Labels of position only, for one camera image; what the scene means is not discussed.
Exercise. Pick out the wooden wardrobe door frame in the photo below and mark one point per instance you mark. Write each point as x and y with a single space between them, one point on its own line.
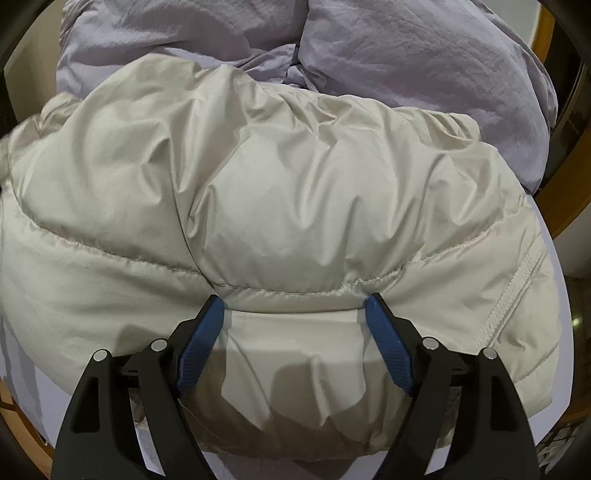
562 43

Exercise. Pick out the right lavender pillow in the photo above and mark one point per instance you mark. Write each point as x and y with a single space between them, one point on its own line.
448 56

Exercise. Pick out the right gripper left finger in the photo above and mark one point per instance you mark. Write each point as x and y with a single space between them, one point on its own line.
125 419

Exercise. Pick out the white puffer jacket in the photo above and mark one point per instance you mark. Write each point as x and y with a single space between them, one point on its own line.
123 211

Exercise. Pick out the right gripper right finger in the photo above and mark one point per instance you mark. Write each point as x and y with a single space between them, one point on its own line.
492 436

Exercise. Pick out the lavender pillow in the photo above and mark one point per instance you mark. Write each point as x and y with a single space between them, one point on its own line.
99 37
448 56

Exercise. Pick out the lavender bed sheet mattress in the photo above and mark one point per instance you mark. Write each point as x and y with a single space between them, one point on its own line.
45 404

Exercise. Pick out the left lavender pillow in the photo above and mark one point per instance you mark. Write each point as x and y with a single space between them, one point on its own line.
99 37

